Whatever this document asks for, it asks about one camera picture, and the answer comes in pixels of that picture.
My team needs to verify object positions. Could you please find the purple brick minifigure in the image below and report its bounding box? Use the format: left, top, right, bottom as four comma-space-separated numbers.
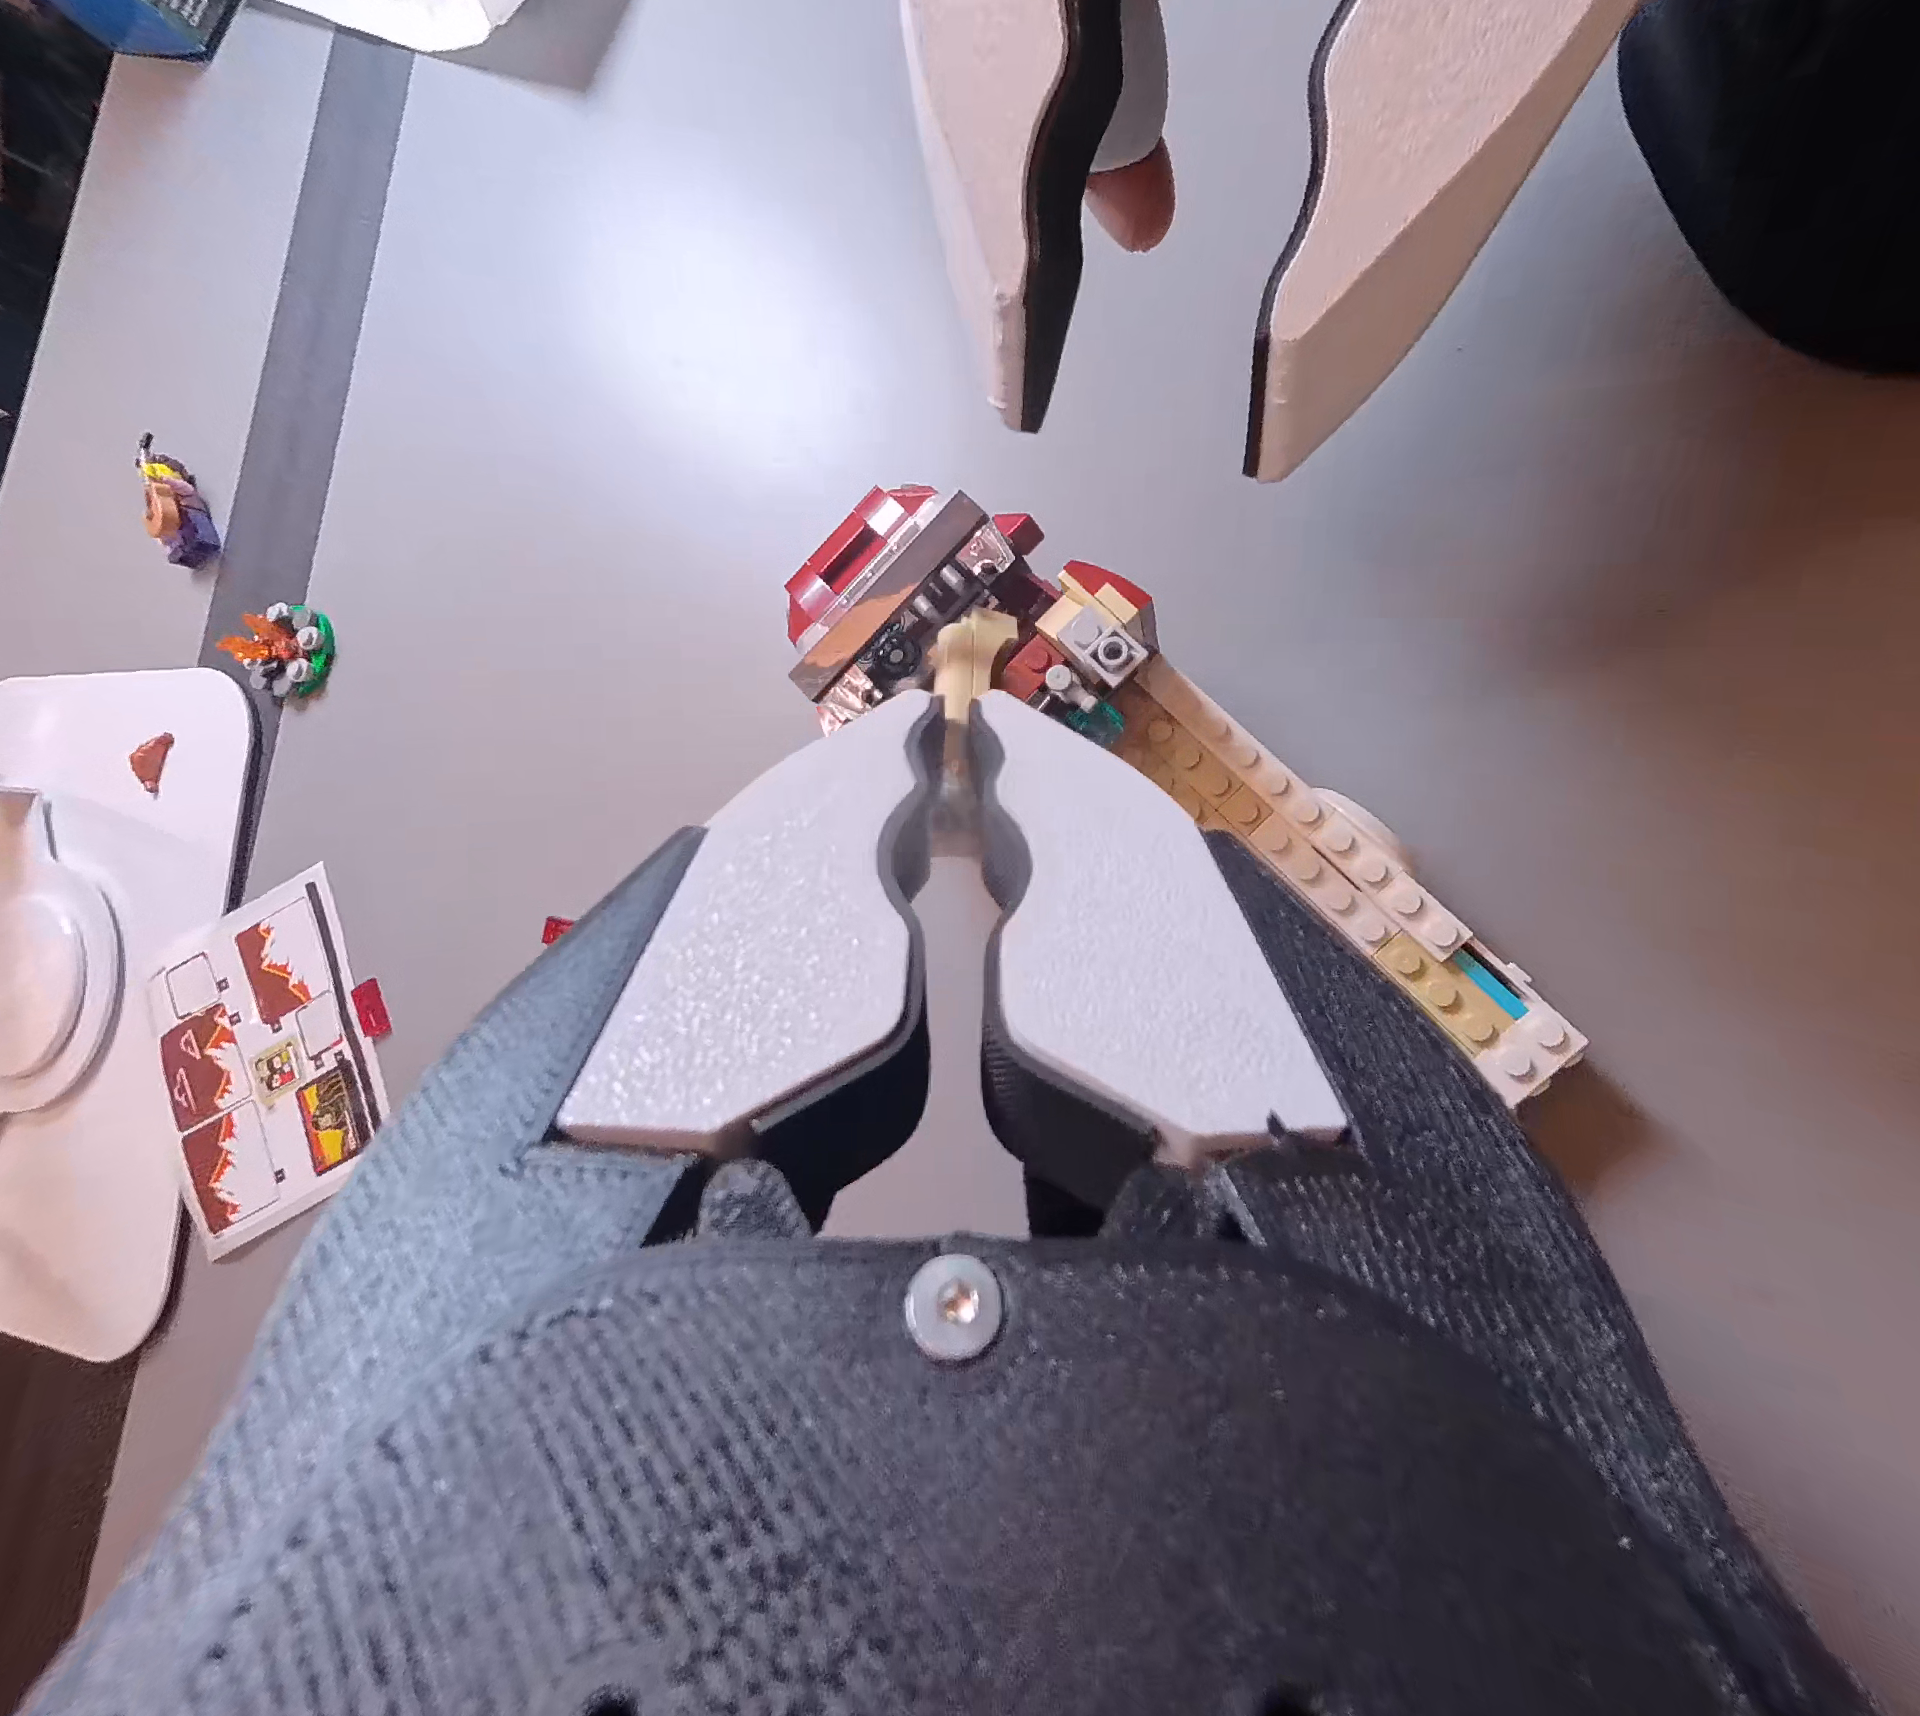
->
133, 433, 223, 570

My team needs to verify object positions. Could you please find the tan arch brick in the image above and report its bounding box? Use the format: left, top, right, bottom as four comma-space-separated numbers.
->
929, 606, 1004, 834

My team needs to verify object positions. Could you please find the tan white red brick vehicle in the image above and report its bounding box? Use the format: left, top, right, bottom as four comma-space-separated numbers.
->
784, 483, 1591, 1118

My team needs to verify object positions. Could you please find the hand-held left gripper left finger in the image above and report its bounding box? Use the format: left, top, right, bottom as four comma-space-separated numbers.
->
554, 690, 936, 1236

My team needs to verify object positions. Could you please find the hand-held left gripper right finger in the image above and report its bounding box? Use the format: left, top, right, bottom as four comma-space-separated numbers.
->
964, 690, 1352, 1236

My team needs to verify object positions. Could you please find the grey desk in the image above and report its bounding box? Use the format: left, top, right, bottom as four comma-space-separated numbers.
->
0, 0, 1920, 1716

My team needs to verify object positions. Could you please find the printed sticker sheet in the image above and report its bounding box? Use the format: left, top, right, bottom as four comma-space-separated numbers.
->
144, 860, 396, 1266

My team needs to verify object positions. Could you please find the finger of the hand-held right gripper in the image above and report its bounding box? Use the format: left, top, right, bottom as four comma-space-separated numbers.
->
894, 0, 1175, 436
1242, 0, 1698, 487

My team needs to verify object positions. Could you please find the brick campfire build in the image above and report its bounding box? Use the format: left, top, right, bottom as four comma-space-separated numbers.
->
216, 603, 339, 702

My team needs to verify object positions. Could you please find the white booklet stand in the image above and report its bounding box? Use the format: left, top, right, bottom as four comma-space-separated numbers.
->
0, 666, 263, 1366

